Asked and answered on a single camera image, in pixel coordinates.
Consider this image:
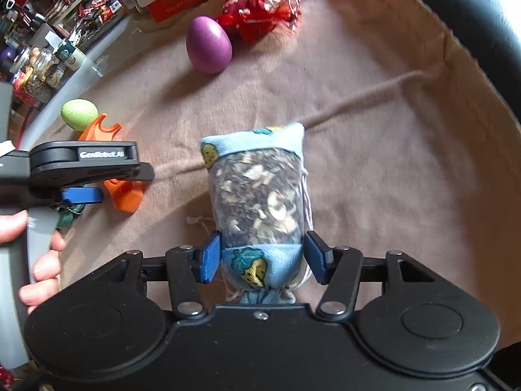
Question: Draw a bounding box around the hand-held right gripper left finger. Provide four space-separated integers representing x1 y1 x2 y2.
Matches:
95 230 222 320

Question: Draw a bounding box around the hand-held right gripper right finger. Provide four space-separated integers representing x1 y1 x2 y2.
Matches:
303 230 438 320

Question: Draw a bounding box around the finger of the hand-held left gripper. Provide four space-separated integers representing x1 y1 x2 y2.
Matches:
102 162 156 182
51 186 104 213

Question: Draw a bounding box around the orange toy hammer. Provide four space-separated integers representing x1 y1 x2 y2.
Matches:
77 113 147 213

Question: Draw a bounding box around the green egg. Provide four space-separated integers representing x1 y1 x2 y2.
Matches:
60 98 99 132

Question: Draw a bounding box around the blue herb sachet pouch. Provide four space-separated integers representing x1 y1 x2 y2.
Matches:
199 122 314 306

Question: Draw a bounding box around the person's left hand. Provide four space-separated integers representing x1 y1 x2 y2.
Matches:
0 211 66 315

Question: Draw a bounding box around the green white cloth scrunchie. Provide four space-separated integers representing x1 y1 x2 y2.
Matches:
53 204 86 231

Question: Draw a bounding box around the yellow-lid jar of seeds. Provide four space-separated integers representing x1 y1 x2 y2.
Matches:
22 77 53 102

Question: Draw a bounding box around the glass jar of walnuts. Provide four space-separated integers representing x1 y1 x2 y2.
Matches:
24 47 53 74

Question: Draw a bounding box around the brown blanket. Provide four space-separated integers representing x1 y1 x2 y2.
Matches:
24 0 521 306

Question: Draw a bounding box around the purple egg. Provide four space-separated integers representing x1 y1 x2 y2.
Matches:
186 15 233 75

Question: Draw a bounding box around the pile of snack packets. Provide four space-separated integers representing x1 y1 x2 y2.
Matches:
77 0 127 25

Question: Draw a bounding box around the red tasselled sachet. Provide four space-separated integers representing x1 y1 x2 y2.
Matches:
215 0 312 43

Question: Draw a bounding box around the black leather chair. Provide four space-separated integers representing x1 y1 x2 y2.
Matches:
374 0 521 131

